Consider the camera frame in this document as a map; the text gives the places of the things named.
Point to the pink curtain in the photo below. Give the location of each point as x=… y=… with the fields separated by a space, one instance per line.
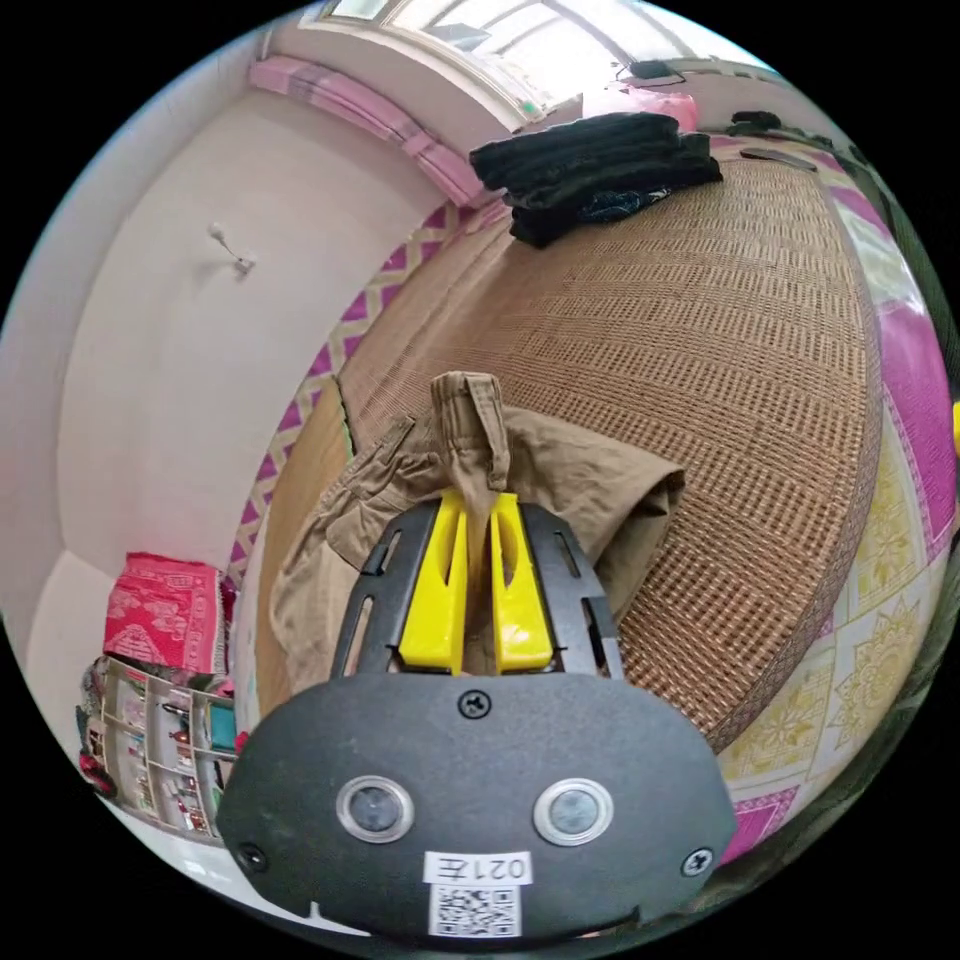
x=367 y=112

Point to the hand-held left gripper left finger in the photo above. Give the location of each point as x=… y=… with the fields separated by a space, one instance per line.
x=431 y=600

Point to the pile of clothes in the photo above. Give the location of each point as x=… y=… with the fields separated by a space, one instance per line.
x=600 y=176

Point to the bed with woven mat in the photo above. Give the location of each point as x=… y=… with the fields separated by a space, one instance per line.
x=712 y=390

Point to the window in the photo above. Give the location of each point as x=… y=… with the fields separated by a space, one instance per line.
x=487 y=45

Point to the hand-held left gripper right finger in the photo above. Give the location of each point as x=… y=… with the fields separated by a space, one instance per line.
x=517 y=600

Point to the light brown pants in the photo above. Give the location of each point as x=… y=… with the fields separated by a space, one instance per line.
x=540 y=457

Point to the white shelf with small items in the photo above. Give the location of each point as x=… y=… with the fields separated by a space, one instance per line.
x=161 y=757

